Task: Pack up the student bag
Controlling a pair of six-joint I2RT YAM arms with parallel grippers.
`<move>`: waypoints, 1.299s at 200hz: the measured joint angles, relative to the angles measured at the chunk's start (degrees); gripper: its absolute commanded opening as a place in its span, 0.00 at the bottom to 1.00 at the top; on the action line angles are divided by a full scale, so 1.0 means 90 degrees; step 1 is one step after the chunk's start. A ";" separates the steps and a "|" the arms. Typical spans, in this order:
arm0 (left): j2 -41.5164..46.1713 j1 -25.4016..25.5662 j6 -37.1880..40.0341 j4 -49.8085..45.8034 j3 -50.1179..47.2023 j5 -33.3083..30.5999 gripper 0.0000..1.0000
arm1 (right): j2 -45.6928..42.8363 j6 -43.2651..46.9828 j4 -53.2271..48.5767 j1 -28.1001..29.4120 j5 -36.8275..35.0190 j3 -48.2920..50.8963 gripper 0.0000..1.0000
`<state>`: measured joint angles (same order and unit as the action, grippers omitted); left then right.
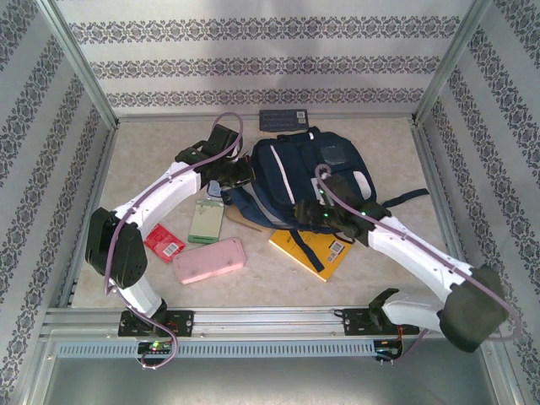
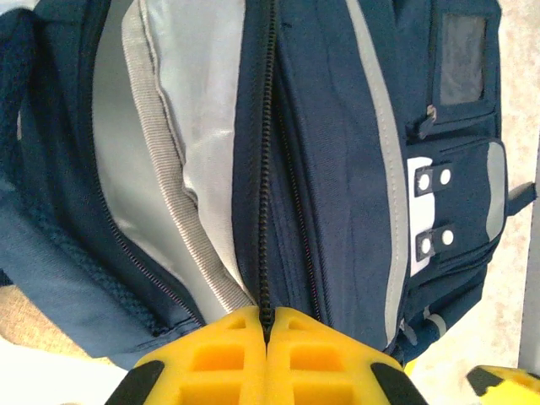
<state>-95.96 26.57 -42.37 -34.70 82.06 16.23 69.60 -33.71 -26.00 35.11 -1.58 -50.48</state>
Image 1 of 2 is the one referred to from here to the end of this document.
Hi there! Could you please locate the left aluminium side rail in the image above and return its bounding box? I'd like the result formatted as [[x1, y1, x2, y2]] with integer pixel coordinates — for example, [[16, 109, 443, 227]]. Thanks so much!
[[57, 124, 122, 309]]

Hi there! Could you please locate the controller board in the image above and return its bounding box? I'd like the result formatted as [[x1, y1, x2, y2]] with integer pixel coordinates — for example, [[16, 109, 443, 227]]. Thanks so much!
[[137, 340, 174, 356], [374, 339, 404, 365]]

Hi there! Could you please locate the navy blue backpack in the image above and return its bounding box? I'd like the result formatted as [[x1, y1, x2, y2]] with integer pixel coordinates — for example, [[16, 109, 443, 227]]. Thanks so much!
[[221, 128, 430, 273]]

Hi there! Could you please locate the aluminium front rail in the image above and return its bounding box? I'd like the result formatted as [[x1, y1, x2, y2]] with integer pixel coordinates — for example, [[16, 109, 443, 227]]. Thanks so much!
[[40, 306, 494, 338]]

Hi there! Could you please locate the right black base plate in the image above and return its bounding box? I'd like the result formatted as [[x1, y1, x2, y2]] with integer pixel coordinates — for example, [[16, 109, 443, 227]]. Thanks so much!
[[342, 307, 421, 337]]

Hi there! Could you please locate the right aluminium side rail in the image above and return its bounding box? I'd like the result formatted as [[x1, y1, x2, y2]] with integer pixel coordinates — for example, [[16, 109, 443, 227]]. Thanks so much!
[[411, 121, 472, 305]]

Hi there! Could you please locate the red packet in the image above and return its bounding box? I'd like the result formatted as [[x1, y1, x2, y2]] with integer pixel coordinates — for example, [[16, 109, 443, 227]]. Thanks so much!
[[143, 223, 186, 257]]

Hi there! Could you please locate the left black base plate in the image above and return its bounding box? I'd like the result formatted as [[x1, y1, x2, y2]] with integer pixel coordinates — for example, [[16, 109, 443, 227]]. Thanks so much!
[[117, 310, 195, 338]]

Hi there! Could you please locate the right controller board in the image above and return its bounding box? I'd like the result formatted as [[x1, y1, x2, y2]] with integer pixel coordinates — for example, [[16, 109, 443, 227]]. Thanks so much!
[[374, 339, 404, 365]]

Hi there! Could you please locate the right aluminium frame post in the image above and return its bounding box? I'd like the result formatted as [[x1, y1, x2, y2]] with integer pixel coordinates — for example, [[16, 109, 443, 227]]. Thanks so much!
[[412, 0, 494, 127]]

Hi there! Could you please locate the slotted grey cable duct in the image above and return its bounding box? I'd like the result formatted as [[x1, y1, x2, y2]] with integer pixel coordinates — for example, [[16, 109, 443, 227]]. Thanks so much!
[[57, 339, 376, 359]]

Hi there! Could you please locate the dark blue paperback book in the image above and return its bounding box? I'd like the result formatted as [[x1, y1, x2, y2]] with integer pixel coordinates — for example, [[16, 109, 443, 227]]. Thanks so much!
[[258, 109, 309, 132]]

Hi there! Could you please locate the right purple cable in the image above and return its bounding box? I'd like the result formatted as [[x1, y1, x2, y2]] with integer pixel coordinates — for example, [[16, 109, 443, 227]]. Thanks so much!
[[315, 164, 524, 364]]

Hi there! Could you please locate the purple cable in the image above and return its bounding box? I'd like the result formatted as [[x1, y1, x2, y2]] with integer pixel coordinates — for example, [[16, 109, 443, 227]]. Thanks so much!
[[315, 164, 524, 364], [103, 111, 246, 372]]

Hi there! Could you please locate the tan cardboard sheet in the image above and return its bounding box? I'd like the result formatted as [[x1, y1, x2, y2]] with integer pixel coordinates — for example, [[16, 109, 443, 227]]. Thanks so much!
[[225, 206, 267, 233]]

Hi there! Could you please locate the left controller board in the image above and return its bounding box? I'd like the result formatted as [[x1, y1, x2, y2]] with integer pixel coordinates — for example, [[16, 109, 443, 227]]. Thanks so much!
[[137, 340, 174, 356]]

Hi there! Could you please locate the pink pencil case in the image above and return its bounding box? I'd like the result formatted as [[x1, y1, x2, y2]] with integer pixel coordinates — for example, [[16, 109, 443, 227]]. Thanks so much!
[[171, 237, 247, 286]]

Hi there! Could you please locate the yellow notebook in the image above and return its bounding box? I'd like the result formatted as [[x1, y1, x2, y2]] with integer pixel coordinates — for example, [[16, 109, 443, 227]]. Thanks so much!
[[268, 227, 354, 284]]

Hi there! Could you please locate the aluminium back rail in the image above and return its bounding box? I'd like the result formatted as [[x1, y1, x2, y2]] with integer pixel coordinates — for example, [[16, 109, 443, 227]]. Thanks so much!
[[114, 110, 419, 123]]

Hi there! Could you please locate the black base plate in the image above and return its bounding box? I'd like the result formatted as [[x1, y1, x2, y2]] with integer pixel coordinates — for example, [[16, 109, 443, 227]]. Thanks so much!
[[342, 307, 421, 337], [117, 310, 195, 338]]

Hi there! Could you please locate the aluminium side rail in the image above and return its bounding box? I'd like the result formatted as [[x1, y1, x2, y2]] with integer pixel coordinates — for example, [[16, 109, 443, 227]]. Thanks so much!
[[57, 124, 122, 309], [411, 121, 472, 305]]

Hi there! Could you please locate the aluminium frame post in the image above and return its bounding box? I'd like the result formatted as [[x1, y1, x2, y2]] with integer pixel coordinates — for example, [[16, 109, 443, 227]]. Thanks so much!
[[35, 0, 120, 130], [412, 0, 494, 127]]

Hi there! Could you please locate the grey metal sheet panel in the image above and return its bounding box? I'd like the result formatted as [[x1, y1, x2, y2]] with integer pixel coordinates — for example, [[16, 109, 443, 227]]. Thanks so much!
[[24, 353, 518, 405]]

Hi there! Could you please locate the left aluminium frame post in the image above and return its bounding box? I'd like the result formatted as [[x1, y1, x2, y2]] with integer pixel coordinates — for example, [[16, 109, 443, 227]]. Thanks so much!
[[35, 0, 120, 130]]

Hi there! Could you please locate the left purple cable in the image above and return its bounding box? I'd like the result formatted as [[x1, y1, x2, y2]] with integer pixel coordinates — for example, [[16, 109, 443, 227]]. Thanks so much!
[[103, 111, 246, 372]]

